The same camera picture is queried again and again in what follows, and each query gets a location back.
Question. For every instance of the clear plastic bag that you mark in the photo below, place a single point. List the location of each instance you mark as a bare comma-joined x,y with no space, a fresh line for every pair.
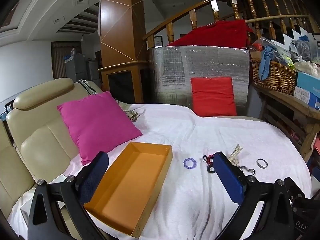
301,48

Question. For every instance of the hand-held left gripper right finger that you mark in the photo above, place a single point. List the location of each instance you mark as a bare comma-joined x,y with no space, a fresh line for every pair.
228,177

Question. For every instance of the white patterned box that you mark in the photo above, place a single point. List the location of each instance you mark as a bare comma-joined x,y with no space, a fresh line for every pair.
303,96

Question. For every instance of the blue and white box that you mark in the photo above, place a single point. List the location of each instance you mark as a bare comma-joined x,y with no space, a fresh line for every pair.
308,82

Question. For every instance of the framed wall picture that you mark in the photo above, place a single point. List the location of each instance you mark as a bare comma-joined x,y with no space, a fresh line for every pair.
158,41

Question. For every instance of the blue cloth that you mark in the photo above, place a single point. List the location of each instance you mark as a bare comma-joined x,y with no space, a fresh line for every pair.
265,65

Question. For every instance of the silver bangle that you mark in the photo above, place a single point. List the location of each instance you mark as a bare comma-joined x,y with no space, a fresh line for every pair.
257,163

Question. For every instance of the white blanket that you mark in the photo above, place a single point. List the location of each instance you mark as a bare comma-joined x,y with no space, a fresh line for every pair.
200,135

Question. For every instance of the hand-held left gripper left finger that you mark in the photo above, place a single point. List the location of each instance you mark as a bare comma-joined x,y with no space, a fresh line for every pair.
93,177

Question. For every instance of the orange cardboard box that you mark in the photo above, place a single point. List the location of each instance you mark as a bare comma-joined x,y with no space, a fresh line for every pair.
130,187

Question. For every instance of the red cushion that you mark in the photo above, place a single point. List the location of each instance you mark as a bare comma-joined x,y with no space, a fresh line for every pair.
212,95

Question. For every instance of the wicker basket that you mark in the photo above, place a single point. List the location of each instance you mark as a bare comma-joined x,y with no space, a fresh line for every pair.
280,77

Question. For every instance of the pink cushion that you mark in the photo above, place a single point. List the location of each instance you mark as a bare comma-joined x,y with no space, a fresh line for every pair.
100,125

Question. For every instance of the wooden stair railing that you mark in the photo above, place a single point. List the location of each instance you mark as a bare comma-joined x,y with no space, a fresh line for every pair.
172,30

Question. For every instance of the wooden side table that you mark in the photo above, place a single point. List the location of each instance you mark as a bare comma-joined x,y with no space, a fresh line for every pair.
287,100

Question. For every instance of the red cloth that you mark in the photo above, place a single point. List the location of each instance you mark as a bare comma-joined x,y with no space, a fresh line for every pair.
220,35

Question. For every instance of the patterned throw cloth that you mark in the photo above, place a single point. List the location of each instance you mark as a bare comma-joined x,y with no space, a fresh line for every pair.
131,114

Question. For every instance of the grey refrigerator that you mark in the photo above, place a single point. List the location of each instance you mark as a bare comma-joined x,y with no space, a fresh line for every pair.
75,67

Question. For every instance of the wooden pillar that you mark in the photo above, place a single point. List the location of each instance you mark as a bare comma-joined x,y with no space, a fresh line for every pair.
120,30

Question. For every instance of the silver foil insulation panel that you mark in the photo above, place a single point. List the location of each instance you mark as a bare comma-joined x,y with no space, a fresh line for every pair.
205,62

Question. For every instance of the beige leather sofa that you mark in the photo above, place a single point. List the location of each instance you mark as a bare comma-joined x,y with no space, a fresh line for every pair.
37,135

